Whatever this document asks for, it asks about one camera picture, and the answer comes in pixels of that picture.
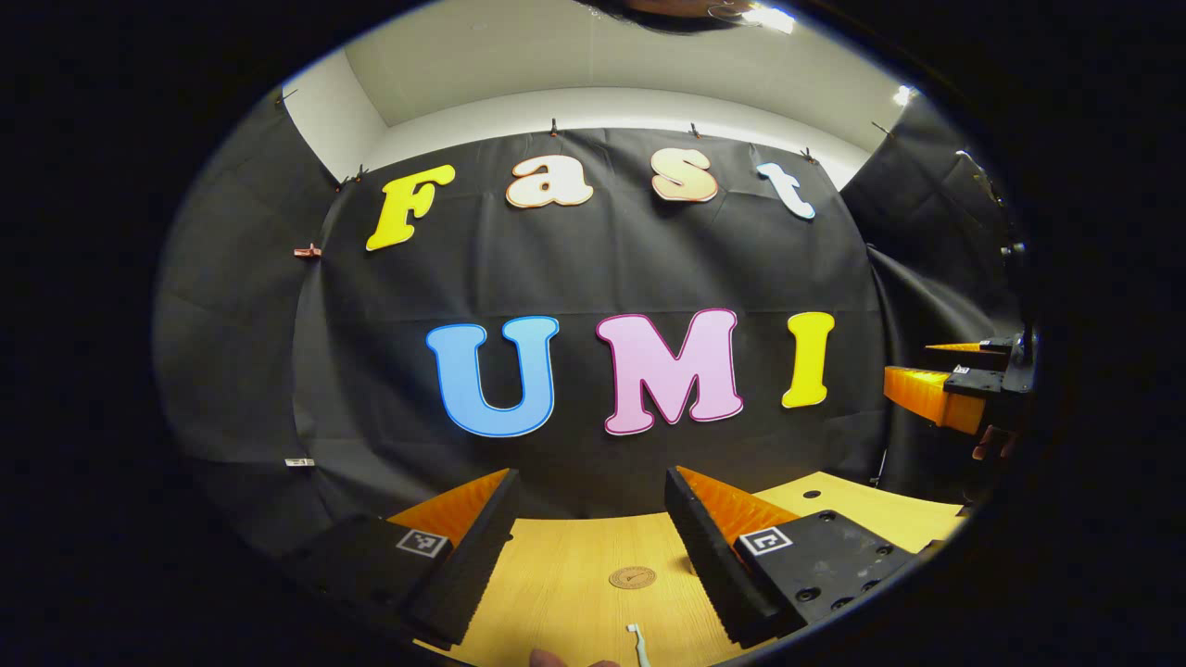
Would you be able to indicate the red spring clip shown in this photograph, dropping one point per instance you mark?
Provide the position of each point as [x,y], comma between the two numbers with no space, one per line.
[308,251]

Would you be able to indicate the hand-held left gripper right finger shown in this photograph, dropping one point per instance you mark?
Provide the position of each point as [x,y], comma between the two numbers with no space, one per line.
[709,565]

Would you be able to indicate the round wooden coaster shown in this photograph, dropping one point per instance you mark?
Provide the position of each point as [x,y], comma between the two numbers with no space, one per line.
[632,578]

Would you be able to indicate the black backdrop cloth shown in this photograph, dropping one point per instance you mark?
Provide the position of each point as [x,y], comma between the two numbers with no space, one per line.
[574,269]

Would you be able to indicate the pale green toothbrush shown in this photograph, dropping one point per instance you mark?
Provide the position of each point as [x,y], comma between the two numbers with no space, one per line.
[639,648]

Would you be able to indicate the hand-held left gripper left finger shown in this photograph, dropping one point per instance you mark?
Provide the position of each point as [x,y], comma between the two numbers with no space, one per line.
[477,574]

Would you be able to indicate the dark ceiling fixture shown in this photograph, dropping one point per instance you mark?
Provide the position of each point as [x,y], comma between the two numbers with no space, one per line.
[667,14]

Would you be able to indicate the wooden desktop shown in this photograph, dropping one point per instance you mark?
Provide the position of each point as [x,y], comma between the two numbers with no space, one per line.
[574,574]

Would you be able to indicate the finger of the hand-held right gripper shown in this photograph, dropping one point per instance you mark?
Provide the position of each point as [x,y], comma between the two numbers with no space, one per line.
[927,394]
[991,347]

